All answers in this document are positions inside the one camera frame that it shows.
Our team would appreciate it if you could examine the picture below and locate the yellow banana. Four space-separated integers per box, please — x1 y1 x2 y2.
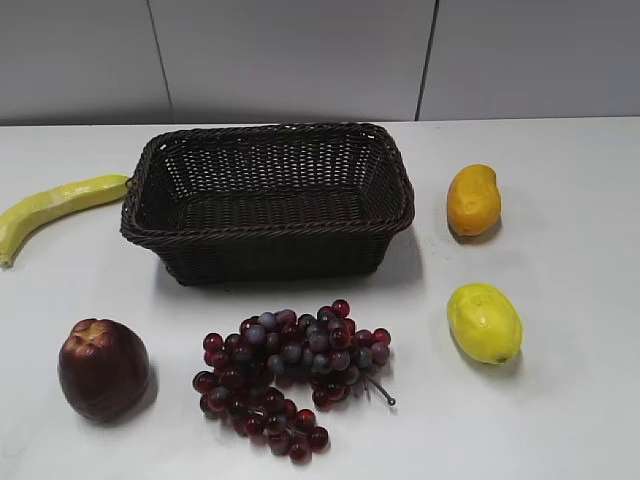
1 174 129 269

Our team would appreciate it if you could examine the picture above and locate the dark red apple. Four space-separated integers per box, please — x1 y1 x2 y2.
58 318 151 423

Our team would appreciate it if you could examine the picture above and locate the black wicker basket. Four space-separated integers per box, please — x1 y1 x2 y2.
120 122 415 286

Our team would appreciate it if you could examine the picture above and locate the yellow lemon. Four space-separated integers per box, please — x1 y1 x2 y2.
447 283 523 365

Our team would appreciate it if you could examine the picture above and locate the orange mango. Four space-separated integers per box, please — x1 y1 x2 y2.
446 164 502 237

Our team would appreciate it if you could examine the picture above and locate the purple grape bunch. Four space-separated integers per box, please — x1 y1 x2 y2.
192 299 397 464

